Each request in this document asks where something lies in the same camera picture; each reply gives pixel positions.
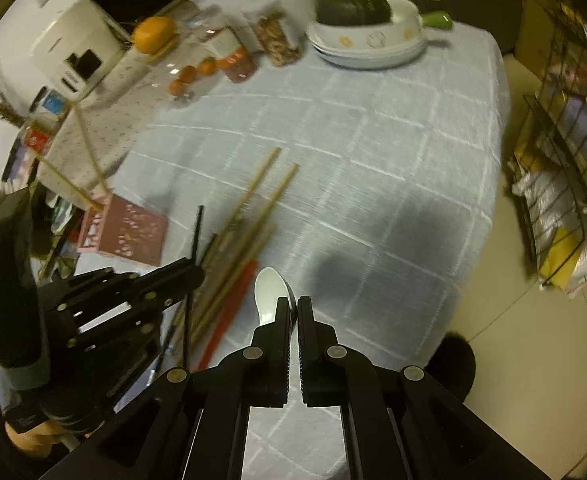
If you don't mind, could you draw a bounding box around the white floral bowl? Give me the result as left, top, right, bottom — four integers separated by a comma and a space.
307, 19, 427, 57

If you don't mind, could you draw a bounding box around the pink utensil holder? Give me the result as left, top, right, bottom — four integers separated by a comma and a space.
76, 192, 169, 267

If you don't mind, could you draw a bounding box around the white bowl with green handle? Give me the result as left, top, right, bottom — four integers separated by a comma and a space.
318, 0, 454, 41

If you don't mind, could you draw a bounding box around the light blue checkered tablecloth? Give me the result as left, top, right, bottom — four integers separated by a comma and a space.
38, 25, 511, 480

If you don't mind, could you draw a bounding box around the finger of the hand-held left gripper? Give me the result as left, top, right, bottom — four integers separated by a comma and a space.
68, 299, 175, 362
41, 256, 206, 312

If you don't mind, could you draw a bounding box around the person's left hand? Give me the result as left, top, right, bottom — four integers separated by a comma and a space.
4, 417, 82, 457

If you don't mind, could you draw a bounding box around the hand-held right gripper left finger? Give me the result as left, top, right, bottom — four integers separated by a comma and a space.
38, 296, 295, 480

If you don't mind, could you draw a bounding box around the black wire rack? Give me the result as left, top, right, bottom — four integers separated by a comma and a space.
506, 15, 587, 297

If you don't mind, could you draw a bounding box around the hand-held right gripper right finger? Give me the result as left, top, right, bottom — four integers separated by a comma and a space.
297, 296, 554, 480

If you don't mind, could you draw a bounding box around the white air fryer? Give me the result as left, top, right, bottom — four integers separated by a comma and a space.
31, 0, 125, 100

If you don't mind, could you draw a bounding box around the large orange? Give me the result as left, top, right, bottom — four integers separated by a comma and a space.
134, 16, 177, 55

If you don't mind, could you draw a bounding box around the red label glass jar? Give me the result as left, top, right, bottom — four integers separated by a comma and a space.
21, 127, 50, 154

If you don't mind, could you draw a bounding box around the white plastic spoon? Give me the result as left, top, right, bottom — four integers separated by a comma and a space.
254, 266, 297, 331

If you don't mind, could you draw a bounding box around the glass jar with cork lid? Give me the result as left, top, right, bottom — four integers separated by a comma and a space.
166, 27, 227, 103

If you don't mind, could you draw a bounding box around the black chopstick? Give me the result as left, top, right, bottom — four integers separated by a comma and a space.
182, 205, 204, 368

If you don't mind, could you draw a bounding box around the green avocado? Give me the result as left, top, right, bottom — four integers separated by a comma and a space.
316, 0, 392, 27

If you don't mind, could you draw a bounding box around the red label spice jar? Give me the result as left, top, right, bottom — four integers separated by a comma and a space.
208, 27, 257, 83

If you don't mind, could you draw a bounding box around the floral cabinet cloth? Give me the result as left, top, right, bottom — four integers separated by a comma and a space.
38, 35, 197, 196

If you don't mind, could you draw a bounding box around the clear snack jar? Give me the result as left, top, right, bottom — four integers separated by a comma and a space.
254, 12, 304, 67

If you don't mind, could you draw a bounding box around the red chopstick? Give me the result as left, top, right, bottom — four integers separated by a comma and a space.
196, 260, 259, 372

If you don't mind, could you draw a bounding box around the blue label plastic jar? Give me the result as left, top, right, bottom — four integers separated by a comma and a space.
30, 87, 69, 117

